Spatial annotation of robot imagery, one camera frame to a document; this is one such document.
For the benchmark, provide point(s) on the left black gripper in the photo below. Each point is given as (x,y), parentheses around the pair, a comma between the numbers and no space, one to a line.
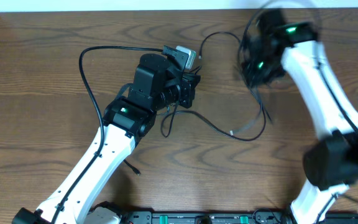
(191,83)

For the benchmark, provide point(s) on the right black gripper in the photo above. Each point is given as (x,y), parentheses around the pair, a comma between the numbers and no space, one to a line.
(247,69)

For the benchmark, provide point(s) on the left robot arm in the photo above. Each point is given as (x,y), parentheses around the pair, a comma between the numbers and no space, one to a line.
(161,78)

